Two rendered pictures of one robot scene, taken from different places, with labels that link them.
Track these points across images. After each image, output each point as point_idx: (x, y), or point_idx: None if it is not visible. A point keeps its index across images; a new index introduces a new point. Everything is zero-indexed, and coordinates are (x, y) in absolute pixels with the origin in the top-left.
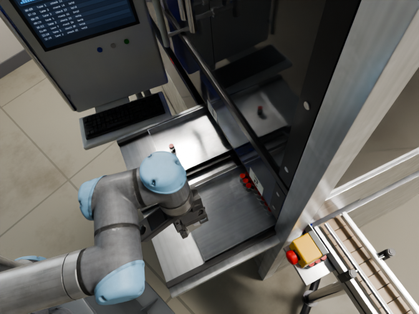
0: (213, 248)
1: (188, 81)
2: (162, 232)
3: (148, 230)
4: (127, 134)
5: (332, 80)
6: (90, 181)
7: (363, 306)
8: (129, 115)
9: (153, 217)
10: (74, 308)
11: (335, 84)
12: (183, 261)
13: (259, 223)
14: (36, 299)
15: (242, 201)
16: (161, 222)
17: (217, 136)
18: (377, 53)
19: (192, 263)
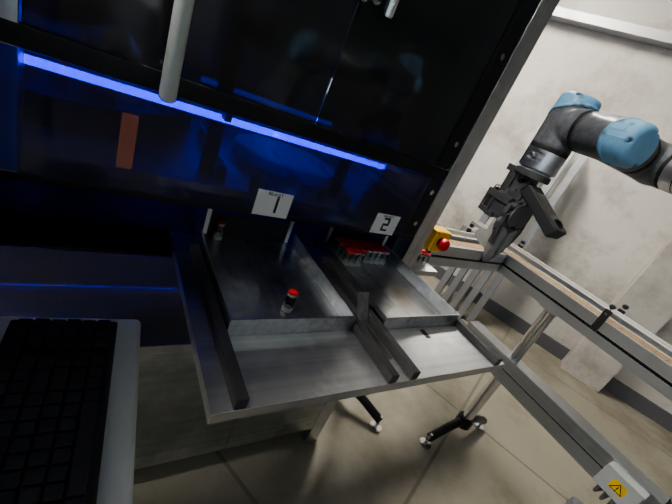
0: (435, 313)
1: (62, 242)
2: (436, 358)
3: (557, 218)
4: (204, 383)
5: (528, 25)
6: (634, 121)
7: (442, 252)
8: (66, 405)
9: (545, 205)
10: None
11: (530, 27)
12: (461, 343)
13: (394, 273)
14: None
15: (371, 274)
16: (547, 201)
17: (264, 256)
18: (555, 0)
19: (459, 336)
